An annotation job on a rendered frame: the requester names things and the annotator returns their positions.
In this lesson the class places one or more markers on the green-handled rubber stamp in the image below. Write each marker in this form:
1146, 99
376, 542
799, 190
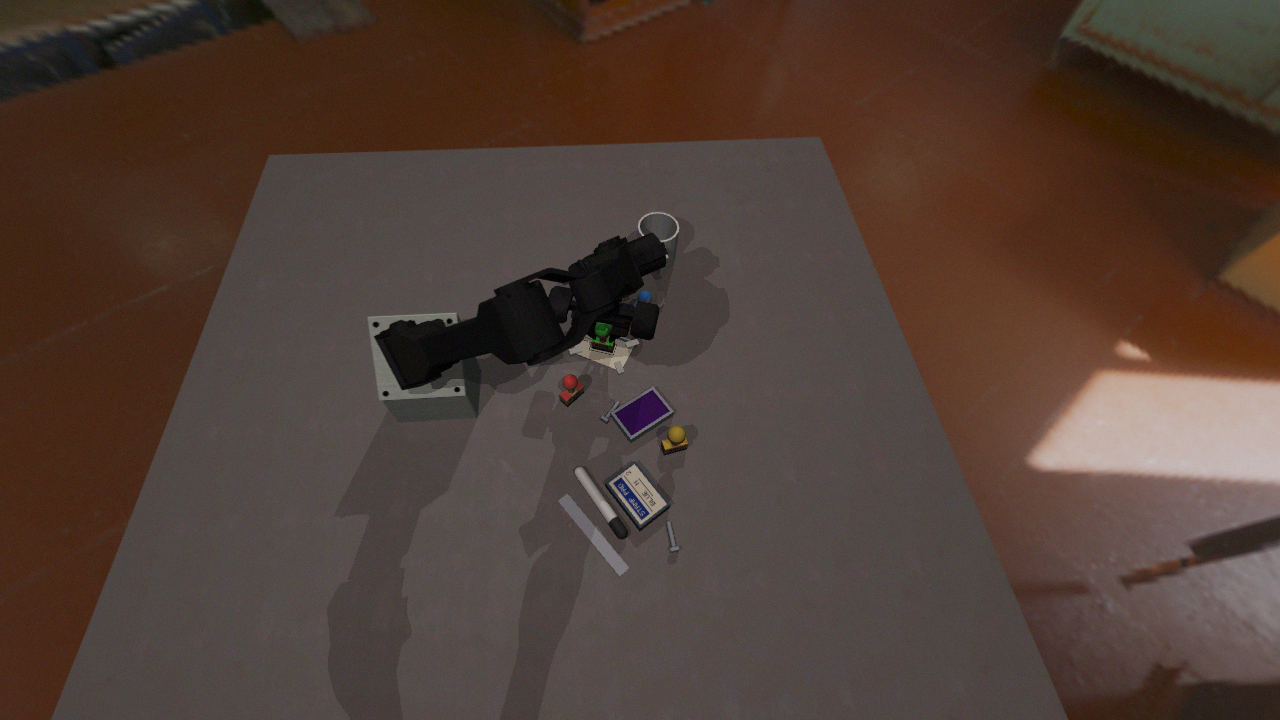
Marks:
602, 343

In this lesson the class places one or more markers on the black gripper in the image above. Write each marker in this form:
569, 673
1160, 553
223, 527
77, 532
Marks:
644, 319

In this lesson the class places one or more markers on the dark grey mug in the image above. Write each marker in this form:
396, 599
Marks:
666, 228

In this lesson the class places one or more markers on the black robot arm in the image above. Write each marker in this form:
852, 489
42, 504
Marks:
519, 324

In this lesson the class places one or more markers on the white inspection card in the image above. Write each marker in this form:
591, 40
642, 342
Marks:
616, 360

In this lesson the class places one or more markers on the grey flat bar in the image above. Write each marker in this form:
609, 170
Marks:
603, 546

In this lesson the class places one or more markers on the grey cylinder with black tip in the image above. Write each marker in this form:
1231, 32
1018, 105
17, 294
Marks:
604, 507

